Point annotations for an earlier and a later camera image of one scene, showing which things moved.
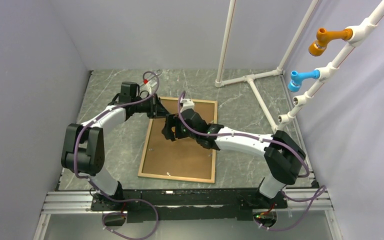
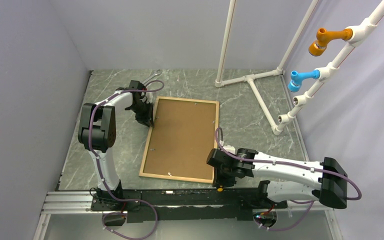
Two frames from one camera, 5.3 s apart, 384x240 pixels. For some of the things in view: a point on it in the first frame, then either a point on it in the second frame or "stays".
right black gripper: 172,120 -> 219,180
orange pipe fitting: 318,47 stays
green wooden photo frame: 182,158 stays
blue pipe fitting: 295,83 stays
